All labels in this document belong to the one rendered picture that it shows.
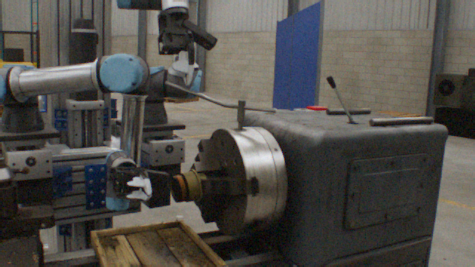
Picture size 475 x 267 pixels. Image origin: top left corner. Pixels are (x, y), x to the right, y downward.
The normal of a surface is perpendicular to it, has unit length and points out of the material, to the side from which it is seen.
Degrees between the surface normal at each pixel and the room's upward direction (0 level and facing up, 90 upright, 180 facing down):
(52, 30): 90
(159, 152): 90
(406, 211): 90
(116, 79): 89
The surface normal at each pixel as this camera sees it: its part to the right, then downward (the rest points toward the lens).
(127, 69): 0.11, 0.15
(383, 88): -0.74, 0.08
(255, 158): 0.39, -0.47
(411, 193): 0.46, 0.17
